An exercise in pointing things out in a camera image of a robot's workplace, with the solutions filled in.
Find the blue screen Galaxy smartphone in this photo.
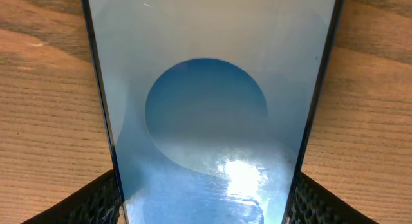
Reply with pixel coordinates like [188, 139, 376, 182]
[81, 0, 344, 224]

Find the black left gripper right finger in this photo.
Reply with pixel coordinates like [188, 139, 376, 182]
[286, 173, 377, 224]

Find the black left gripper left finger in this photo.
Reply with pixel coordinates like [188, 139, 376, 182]
[22, 170, 122, 224]

